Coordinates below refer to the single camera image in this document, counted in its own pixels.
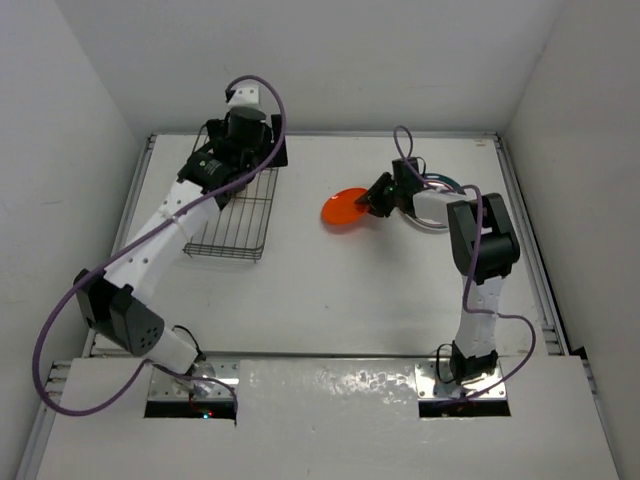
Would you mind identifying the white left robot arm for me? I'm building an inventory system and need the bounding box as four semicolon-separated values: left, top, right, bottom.
74;106;287;375

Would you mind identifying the orange plate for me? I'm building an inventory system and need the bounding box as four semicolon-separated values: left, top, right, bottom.
320;187;369;228

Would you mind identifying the wire dish rack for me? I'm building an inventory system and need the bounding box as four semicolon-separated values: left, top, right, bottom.
179;120;288;261

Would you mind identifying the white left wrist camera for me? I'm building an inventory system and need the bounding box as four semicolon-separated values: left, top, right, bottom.
225;84;261;111

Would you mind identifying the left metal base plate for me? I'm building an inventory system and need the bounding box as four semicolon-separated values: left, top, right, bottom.
147;359;240;402

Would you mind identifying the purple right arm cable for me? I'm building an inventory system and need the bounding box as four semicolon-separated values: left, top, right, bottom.
393;124;544;406

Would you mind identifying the white foam cover board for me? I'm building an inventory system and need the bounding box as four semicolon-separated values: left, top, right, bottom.
37;357;617;479

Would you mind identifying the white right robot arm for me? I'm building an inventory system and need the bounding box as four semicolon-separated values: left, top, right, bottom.
351;157;520;384

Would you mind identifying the white plate teal rim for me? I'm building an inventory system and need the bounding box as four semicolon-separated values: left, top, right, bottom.
400;173;464;233

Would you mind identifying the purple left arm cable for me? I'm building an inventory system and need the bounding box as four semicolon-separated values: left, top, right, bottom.
31;75;286;418

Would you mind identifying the metal base plate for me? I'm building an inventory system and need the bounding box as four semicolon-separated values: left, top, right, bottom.
147;359;240;402
414;357;507;402

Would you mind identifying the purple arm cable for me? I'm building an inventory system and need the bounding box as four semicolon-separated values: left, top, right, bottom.
31;75;286;418
393;124;544;406

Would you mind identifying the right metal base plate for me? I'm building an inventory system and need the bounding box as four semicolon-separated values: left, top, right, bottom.
414;357;507;402

